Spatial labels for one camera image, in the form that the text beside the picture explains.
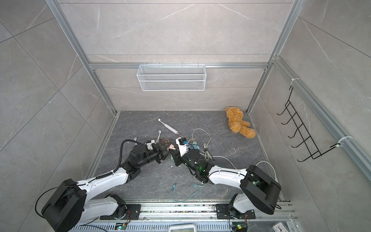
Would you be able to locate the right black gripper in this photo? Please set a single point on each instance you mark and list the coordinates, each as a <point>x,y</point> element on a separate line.
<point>178,158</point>

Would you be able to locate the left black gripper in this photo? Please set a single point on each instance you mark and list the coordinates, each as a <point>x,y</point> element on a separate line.
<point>158,148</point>

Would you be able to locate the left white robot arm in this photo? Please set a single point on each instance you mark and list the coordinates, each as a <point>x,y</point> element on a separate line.
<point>73,202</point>

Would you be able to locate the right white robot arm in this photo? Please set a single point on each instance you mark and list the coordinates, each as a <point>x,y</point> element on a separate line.
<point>259,190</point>

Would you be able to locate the blue power strip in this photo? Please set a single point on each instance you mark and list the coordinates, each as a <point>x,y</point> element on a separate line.
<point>192,146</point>

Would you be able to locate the brown teddy bear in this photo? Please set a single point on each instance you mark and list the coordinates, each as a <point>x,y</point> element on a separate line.
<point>237,124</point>

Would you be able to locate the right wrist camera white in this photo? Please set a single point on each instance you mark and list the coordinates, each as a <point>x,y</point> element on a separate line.
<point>182,145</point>

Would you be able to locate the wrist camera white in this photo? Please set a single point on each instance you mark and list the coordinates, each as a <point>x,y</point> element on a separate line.
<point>149,144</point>
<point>182,145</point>

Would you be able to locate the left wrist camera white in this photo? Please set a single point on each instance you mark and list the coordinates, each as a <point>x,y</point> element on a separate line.
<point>149,144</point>

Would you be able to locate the white wire mesh basket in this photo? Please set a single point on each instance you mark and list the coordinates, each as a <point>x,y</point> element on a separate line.
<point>172,77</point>

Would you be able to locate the black wire hook rack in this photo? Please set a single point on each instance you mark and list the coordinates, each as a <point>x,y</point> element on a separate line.
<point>302,131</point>

